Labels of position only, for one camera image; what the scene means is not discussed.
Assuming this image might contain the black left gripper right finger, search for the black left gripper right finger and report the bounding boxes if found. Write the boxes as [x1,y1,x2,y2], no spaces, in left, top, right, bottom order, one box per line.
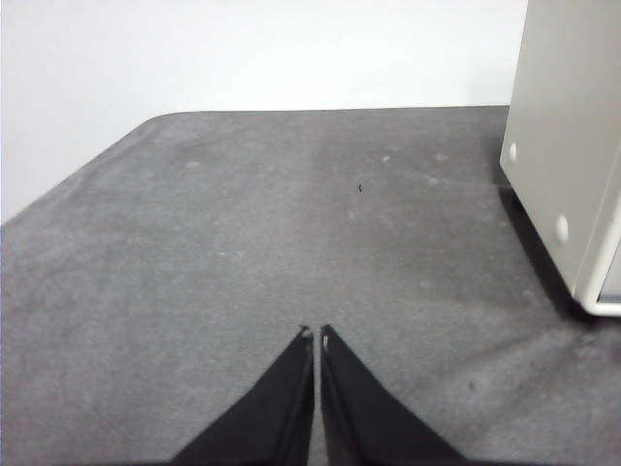
[318,323,474,466]

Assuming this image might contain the cream Toshiba toaster oven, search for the cream Toshiba toaster oven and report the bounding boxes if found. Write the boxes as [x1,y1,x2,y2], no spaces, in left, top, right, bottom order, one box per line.
[499,0,621,316]

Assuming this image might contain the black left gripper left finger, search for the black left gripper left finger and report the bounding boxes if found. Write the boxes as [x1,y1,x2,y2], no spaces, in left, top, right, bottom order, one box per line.
[172,324,315,466]

